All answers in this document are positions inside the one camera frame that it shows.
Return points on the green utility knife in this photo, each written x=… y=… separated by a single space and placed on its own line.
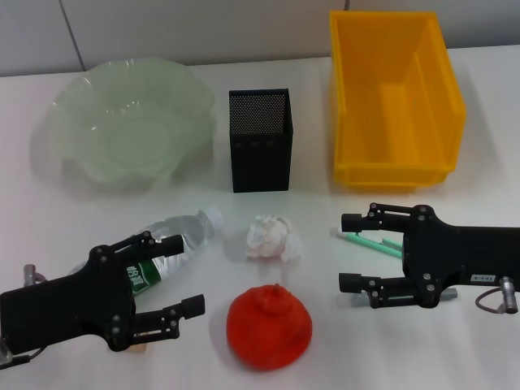
x=365 y=240

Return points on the orange fruit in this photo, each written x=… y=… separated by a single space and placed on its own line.
x=268 y=325

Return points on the black mesh pen holder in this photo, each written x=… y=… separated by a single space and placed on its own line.
x=260 y=162

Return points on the grey marker pen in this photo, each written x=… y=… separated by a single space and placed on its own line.
x=450 y=293

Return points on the wavy green glass fruit plate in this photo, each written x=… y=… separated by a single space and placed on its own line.
x=122 y=122

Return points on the yellow plastic bin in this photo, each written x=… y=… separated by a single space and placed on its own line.
x=390 y=122

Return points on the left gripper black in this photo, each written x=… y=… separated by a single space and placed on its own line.
x=69 y=308

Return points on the white paper ball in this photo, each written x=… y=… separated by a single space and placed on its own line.
x=270 y=239

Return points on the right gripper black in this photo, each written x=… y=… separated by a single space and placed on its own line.
x=455 y=256

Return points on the clear water bottle green label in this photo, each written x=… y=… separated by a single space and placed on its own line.
x=183 y=227

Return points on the beige eraser with barcode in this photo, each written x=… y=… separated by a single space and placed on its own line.
x=137 y=349

